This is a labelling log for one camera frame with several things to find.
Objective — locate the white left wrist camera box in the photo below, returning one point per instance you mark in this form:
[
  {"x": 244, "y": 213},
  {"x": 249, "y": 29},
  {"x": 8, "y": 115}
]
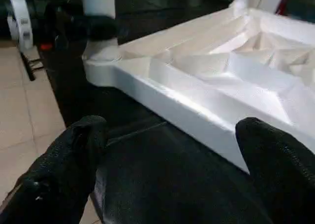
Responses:
[{"x": 19, "y": 17}]

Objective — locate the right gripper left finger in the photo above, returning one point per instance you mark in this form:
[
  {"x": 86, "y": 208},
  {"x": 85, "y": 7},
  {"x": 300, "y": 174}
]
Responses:
[{"x": 54, "y": 179}]

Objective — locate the white plastic table top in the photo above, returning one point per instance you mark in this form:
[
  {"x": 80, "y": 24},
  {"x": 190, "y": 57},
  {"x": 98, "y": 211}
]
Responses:
[{"x": 211, "y": 81}]

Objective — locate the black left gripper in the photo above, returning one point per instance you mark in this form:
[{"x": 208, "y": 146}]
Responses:
[{"x": 66, "y": 24}]

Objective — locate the black work mat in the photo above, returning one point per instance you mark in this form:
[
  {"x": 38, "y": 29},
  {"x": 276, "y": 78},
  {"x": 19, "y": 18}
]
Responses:
[{"x": 162, "y": 175}]

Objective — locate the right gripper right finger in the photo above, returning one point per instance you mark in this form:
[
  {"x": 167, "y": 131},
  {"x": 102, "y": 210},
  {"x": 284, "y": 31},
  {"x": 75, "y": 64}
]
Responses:
[{"x": 283, "y": 175}]

